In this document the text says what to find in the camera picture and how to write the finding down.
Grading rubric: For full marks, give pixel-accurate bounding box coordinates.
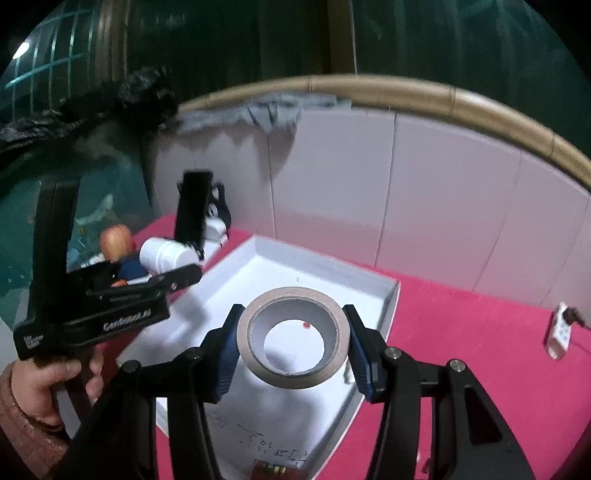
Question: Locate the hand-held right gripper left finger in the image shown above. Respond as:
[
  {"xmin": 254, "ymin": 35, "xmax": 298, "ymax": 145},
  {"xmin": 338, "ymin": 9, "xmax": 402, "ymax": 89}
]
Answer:
[{"xmin": 55, "ymin": 304, "xmax": 245, "ymax": 480}]

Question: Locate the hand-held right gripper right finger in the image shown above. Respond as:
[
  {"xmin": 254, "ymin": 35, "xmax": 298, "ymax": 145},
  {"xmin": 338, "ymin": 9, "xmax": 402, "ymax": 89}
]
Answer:
[{"xmin": 342, "ymin": 305, "xmax": 539, "ymax": 480}]

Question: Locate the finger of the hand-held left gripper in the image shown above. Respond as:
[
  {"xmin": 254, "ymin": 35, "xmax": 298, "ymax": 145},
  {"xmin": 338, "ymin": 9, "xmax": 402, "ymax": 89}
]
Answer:
[
  {"xmin": 88, "ymin": 264, "xmax": 204, "ymax": 298},
  {"xmin": 67, "ymin": 260, "xmax": 154, "ymax": 289}
]

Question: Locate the white plastic bottle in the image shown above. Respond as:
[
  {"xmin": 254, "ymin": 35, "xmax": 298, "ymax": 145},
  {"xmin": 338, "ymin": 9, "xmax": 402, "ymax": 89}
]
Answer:
[{"xmin": 139, "ymin": 236, "xmax": 199, "ymax": 276}]

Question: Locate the brown tape roll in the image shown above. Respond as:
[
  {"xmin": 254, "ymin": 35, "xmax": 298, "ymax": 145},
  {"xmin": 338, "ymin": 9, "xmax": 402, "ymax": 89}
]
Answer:
[{"xmin": 236, "ymin": 287, "xmax": 352, "ymax": 388}]

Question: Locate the white cardboard box tray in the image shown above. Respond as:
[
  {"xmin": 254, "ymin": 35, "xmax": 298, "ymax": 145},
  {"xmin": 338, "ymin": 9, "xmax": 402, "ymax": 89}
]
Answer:
[{"xmin": 117, "ymin": 235, "xmax": 400, "ymax": 480}]

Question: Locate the person's left hand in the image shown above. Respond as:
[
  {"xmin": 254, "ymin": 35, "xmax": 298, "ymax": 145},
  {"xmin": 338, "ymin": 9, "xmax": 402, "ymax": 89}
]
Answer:
[{"xmin": 10, "ymin": 344, "xmax": 105, "ymax": 428}]

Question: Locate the red apple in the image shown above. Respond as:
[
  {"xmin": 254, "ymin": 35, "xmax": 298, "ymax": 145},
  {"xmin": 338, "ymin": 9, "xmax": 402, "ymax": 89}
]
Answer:
[{"xmin": 100, "ymin": 224, "xmax": 135, "ymax": 262}]

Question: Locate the black smartphone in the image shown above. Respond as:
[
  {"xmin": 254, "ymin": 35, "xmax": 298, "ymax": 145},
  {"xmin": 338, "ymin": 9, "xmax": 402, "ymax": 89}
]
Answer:
[{"xmin": 174, "ymin": 171, "xmax": 214, "ymax": 259}]

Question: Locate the black cat phone stand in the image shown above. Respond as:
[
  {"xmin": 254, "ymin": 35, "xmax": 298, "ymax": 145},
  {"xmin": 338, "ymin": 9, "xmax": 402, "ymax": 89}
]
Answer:
[{"xmin": 203, "ymin": 182, "xmax": 232, "ymax": 246}]

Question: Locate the red tablecloth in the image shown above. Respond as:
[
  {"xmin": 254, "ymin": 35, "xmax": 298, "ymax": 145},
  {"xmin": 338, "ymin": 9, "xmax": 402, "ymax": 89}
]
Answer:
[{"xmin": 99, "ymin": 215, "xmax": 591, "ymax": 480}]

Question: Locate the red flat box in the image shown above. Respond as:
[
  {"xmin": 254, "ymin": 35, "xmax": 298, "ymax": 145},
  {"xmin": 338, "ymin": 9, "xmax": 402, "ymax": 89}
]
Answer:
[{"xmin": 253, "ymin": 459, "xmax": 290, "ymax": 480}]

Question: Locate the black plastic bag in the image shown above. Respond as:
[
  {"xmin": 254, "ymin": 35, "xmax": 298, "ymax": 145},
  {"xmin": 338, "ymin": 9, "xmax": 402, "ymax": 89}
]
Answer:
[{"xmin": 0, "ymin": 66, "xmax": 182, "ymax": 160}]

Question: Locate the grey cloth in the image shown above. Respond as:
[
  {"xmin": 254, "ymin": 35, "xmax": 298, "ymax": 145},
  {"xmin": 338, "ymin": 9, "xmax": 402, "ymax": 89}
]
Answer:
[{"xmin": 178, "ymin": 92, "xmax": 354, "ymax": 138}]

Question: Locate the white panelled board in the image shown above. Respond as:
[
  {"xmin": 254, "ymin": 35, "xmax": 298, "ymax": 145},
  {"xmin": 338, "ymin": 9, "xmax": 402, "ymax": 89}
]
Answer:
[{"xmin": 154, "ymin": 104, "xmax": 591, "ymax": 320}]

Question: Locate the white power strip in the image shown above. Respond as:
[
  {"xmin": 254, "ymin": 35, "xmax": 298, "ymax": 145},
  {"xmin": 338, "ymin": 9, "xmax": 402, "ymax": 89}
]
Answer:
[{"xmin": 547, "ymin": 302, "xmax": 574, "ymax": 361}]

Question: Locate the bamboo rail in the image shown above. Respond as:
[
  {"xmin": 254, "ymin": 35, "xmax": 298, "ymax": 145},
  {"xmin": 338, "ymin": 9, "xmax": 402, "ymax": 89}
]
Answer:
[{"xmin": 178, "ymin": 74, "xmax": 591, "ymax": 191}]

